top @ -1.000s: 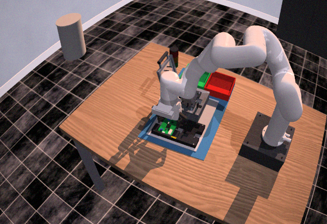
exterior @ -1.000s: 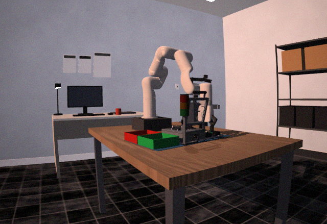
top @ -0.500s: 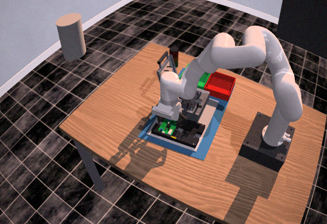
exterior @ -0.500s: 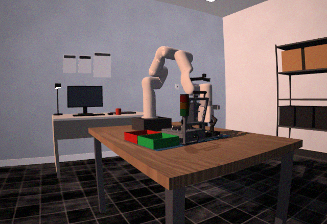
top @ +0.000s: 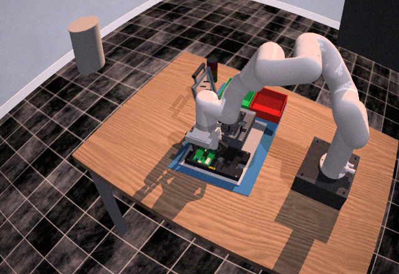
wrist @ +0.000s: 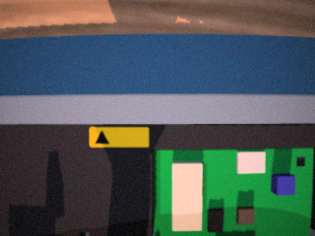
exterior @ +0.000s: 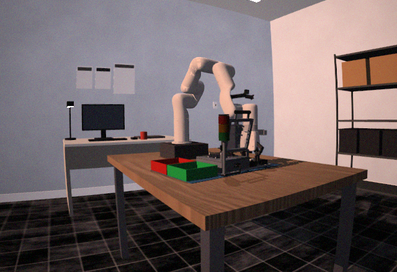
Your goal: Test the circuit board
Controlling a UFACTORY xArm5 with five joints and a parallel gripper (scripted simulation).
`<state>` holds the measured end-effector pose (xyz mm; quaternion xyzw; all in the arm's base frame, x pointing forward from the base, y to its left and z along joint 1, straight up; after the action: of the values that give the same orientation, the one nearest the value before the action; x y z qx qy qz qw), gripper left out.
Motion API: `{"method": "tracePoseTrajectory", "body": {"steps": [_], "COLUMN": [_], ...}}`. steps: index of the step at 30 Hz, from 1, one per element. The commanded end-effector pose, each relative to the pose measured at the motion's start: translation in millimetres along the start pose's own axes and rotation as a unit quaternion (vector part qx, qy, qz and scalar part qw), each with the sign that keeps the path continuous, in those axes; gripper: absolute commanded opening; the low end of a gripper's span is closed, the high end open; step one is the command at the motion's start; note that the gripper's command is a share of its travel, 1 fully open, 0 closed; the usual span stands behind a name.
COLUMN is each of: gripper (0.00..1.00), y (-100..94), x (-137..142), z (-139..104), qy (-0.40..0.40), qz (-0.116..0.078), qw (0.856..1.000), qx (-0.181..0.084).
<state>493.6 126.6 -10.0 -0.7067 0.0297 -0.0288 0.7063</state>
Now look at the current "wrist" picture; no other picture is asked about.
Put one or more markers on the green circuit board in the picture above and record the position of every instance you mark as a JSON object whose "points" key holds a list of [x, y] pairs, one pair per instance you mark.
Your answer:
{"points": [[232, 192]]}

